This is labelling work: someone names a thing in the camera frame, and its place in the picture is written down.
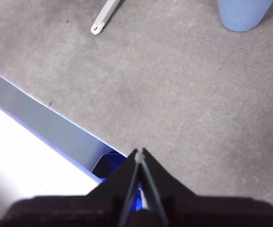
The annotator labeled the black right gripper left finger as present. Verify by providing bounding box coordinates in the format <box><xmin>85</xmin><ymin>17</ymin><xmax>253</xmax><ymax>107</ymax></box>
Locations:
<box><xmin>86</xmin><ymin>148</ymin><xmax>140</xmax><ymax>214</ymax></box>

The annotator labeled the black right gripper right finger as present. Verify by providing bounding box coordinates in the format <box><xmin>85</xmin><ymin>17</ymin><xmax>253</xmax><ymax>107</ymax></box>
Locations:
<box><xmin>141</xmin><ymin>148</ymin><xmax>196</xmax><ymax>211</ymax></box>

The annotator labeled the grey-handled sponge cup brush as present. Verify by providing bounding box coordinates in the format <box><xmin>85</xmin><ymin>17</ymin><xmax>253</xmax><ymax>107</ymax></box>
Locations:
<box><xmin>90</xmin><ymin>0</ymin><xmax>121</xmax><ymax>35</ymax></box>

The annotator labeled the blue ribbed plastic cup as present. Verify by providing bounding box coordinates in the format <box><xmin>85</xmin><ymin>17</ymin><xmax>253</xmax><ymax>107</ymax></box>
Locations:
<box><xmin>217</xmin><ymin>0</ymin><xmax>273</xmax><ymax>33</ymax></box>

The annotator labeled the dark blue box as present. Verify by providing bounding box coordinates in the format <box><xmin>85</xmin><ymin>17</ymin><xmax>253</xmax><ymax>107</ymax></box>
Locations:
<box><xmin>91</xmin><ymin>152</ymin><xmax>128</xmax><ymax>181</ymax></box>

